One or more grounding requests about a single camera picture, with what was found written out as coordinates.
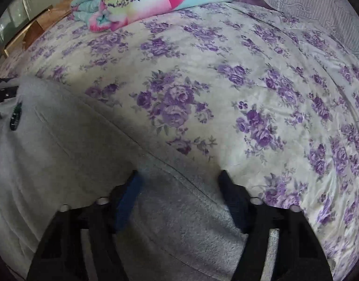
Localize grey fleece pants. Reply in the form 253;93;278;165
0;78;250;280

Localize purple floral bedsheet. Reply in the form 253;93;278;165
0;3;359;280

